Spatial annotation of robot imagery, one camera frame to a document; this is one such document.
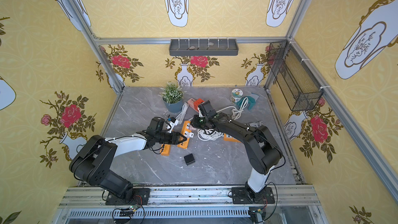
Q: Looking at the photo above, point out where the potted green plant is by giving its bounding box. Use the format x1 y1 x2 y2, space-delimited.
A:
159 82 184 113

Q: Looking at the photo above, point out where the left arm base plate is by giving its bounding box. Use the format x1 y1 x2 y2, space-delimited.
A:
105 188 150 206

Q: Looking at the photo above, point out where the orange power strip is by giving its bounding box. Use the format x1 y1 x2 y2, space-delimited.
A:
160 144 171 156
223 133 239 143
177 120 194 149

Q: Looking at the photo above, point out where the pink power strip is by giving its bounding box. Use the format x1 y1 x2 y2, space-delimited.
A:
187 98 196 109

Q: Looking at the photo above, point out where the green glove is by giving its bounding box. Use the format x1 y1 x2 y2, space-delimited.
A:
240 93 259 111

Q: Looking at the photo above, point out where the white cable bundle right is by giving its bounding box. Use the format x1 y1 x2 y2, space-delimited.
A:
217 97 250 121

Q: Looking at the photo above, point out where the white coiled cable front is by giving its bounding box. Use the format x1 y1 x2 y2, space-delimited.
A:
196 128 224 142

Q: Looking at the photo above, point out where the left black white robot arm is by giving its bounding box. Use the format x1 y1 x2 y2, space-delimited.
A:
69 131 187 203

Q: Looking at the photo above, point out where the red cube adapter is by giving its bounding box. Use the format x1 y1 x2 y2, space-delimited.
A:
193 99 204 112

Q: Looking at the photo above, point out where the black plug adapter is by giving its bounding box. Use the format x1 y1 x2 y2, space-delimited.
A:
184 153 195 166

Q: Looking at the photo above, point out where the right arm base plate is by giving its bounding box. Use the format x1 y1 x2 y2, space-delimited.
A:
231 187 276 204

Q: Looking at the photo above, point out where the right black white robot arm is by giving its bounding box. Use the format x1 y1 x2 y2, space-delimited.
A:
191 113 284 202

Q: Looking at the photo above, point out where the grey wall shelf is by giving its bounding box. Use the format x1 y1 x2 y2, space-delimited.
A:
169 38 239 57

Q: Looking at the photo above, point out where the white cable bundle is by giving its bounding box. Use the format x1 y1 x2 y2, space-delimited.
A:
174 102 190 125
217 97 250 121

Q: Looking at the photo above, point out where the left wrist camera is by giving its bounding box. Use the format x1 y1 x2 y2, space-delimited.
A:
146 117 172 135

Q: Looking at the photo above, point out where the black wire basket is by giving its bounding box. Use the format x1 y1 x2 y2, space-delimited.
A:
268 40 323 112

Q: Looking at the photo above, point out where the white cable bundle left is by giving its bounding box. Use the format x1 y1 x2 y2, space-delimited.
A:
174 102 190 125

